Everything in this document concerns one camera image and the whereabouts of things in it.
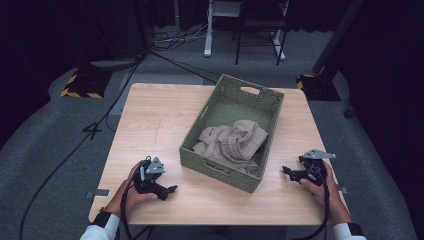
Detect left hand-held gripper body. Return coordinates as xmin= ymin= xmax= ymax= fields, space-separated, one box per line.
xmin=133 ymin=155 xmax=170 ymax=202

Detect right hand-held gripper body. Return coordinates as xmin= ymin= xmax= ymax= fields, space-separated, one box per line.
xmin=298 ymin=148 xmax=337 ymax=187

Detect beige pants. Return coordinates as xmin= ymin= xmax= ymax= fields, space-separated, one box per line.
xmin=192 ymin=119 xmax=270 ymax=178

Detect green woven basket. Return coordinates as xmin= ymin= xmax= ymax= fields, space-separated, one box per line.
xmin=179 ymin=73 xmax=285 ymax=194

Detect person's right hand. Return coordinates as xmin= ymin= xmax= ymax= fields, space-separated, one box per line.
xmin=299 ymin=161 xmax=354 ymax=225

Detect person's left hand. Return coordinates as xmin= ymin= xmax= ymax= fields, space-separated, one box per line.
xmin=107 ymin=162 xmax=159 ymax=218

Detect black yellow striped stand base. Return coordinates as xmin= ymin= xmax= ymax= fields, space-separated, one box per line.
xmin=59 ymin=68 xmax=113 ymax=99
xmin=295 ymin=73 xmax=342 ymax=102

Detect slanted dark metal pole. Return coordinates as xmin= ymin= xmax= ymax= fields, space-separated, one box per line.
xmin=311 ymin=0 xmax=366 ymax=76

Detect black chair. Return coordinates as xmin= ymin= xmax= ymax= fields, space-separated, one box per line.
xmin=234 ymin=0 xmax=291 ymax=66

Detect left hand-held gripper cable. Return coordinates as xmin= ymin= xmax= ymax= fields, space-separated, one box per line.
xmin=119 ymin=181 xmax=156 ymax=240

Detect long black floor cable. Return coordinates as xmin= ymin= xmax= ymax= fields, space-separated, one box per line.
xmin=18 ymin=49 xmax=148 ymax=240

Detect bundle of floor cables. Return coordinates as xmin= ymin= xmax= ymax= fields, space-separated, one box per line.
xmin=149 ymin=24 xmax=214 ymax=53

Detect white desk frame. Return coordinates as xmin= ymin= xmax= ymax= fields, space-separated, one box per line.
xmin=203 ymin=0 xmax=289 ymax=62

